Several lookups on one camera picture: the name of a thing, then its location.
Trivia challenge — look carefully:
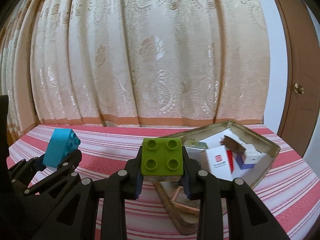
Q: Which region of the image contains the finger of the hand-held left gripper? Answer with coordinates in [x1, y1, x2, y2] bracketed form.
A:
[7, 157, 47, 188]
[24, 150, 83, 203]

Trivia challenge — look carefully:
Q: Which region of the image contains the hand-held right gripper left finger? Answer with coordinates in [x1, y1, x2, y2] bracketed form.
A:
[32, 146, 145, 240]

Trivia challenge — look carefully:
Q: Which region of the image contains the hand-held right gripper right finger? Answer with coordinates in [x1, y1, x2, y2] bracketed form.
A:
[181, 146, 277, 240]

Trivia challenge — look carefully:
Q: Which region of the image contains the blue building brick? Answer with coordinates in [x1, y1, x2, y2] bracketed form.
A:
[42, 128, 82, 168]

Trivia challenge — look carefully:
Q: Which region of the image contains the rose gold box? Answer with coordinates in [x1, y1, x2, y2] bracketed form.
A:
[170, 186, 202, 227]

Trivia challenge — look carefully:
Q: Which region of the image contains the green building brick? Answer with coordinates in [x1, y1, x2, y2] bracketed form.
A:
[140, 137, 185, 182]

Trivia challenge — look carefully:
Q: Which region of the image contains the white box with red label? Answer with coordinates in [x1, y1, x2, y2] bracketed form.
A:
[200, 146, 237, 180]

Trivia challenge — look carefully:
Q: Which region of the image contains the printed foil wrapper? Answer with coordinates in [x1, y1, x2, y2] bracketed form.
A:
[184, 141, 208, 149]

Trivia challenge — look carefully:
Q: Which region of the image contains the red building brick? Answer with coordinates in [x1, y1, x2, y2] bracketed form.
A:
[225, 148, 237, 173]

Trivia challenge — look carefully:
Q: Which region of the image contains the brown toy track piece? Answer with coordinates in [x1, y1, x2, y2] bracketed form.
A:
[219, 135, 247, 154]

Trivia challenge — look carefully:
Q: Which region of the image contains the small purple and white box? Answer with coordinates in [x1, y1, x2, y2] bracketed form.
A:
[236, 144, 263, 170]

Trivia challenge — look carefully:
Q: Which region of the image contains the gold metal tin box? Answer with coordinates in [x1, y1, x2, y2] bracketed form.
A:
[152, 120, 280, 235]

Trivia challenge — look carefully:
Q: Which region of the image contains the white paper sheet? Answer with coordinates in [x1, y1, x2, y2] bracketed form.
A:
[200, 129, 234, 148]

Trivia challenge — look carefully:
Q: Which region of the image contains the pink striped bedspread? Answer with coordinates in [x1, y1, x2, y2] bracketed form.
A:
[6, 124, 320, 240]

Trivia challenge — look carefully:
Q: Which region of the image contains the cream floral curtain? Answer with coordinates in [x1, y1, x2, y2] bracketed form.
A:
[0, 0, 272, 140]

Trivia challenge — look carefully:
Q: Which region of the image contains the brown wooden door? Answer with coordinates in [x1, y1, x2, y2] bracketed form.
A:
[265, 0, 320, 158]

